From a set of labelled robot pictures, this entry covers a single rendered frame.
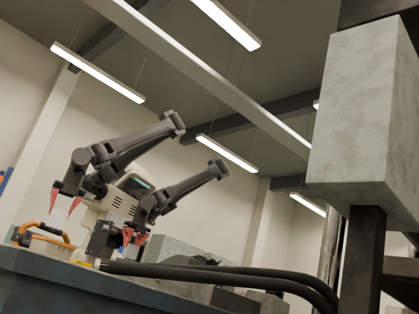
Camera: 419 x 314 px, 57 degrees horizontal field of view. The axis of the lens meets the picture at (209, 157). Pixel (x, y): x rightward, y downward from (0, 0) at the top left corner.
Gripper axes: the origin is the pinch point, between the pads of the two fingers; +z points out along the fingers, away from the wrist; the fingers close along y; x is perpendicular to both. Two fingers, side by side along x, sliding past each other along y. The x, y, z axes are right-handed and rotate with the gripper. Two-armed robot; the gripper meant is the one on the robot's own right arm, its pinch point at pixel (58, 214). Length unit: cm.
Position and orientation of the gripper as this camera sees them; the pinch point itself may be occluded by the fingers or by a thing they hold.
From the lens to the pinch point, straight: 130.0
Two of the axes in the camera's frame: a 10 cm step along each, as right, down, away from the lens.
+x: -4.4, 2.4, 8.6
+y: 8.6, 3.8, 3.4
